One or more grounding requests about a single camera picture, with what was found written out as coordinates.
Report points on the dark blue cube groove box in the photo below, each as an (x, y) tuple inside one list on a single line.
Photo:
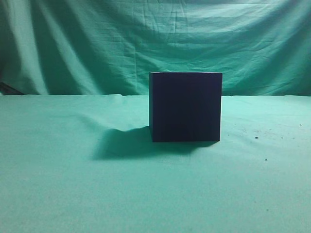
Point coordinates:
[(185, 106)]

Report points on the green cloth backdrop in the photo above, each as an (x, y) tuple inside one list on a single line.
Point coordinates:
[(95, 47)]

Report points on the green table cloth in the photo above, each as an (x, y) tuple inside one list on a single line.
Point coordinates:
[(86, 164)]

